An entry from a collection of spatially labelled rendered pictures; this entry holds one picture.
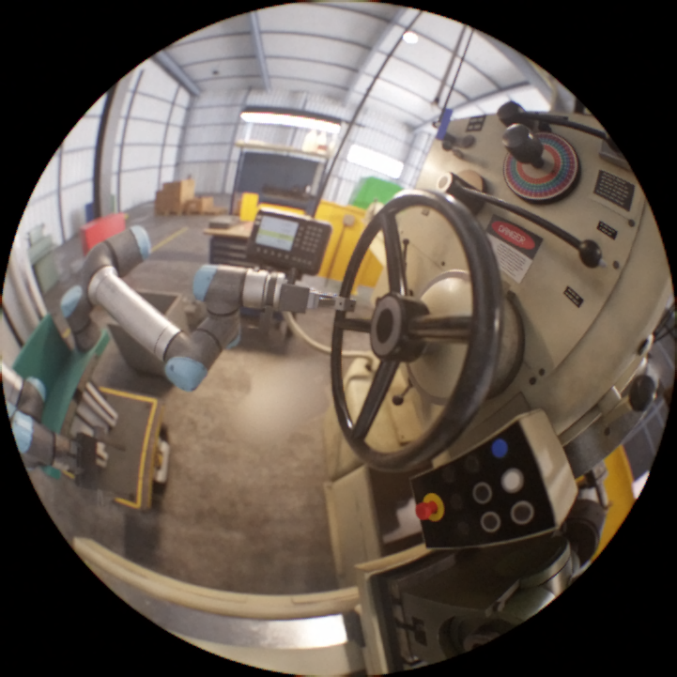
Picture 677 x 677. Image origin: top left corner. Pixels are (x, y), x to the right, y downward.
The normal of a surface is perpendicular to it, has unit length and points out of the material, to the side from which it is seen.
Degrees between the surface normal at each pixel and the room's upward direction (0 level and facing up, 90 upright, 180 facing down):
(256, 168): 90
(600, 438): 73
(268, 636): 0
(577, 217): 90
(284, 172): 90
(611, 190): 90
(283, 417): 0
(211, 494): 0
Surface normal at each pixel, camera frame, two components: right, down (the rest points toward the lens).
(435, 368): -0.95, 0.00
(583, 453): -0.89, -0.24
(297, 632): 0.29, -0.72
